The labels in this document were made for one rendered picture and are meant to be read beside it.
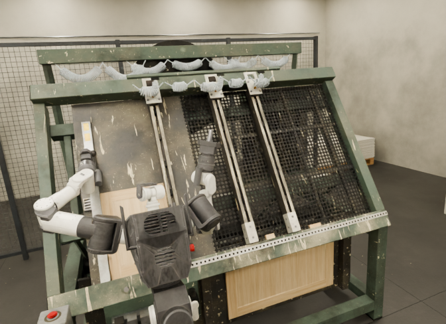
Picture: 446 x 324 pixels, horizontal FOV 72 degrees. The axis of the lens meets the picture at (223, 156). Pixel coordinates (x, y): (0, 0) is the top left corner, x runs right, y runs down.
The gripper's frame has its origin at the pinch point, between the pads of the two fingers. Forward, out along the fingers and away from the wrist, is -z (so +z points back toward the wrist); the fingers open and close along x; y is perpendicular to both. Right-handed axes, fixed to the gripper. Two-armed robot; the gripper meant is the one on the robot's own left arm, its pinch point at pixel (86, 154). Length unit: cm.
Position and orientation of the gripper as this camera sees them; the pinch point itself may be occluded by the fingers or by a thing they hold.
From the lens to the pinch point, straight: 187.5
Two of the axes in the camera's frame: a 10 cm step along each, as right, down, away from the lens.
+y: 9.4, -1.4, 3.2
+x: -0.8, 7.9, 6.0
